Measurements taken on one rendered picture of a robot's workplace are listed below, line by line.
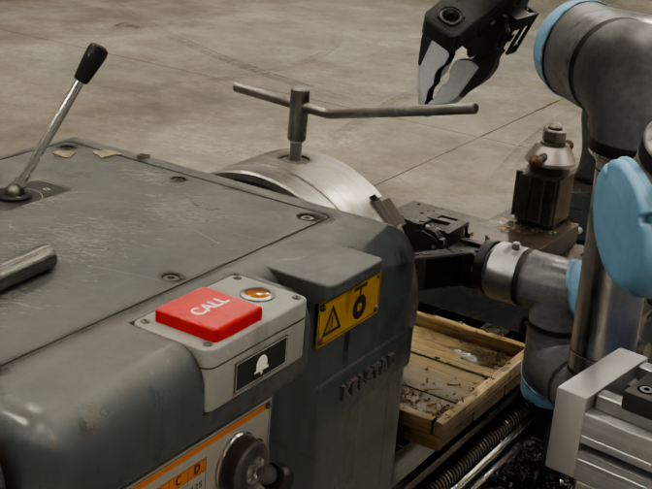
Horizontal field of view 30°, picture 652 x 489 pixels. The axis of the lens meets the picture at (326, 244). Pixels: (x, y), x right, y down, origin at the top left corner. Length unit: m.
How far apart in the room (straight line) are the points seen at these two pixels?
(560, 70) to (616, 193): 0.42
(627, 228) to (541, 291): 0.53
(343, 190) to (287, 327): 0.43
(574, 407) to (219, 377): 0.42
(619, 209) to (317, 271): 0.26
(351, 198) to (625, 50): 0.34
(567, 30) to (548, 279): 0.31
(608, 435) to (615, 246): 0.24
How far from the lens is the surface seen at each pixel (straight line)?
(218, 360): 0.90
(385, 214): 1.41
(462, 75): 1.34
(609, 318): 1.40
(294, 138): 1.40
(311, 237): 1.13
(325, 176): 1.39
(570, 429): 1.22
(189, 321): 0.91
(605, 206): 1.04
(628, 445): 1.20
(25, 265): 1.00
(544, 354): 1.54
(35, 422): 0.81
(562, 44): 1.42
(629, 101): 1.33
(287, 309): 0.97
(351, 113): 1.35
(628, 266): 1.01
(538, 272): 1.53
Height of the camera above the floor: 1.65
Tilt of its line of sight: 21 degrees down
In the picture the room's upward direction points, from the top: 5 degrees clockwise
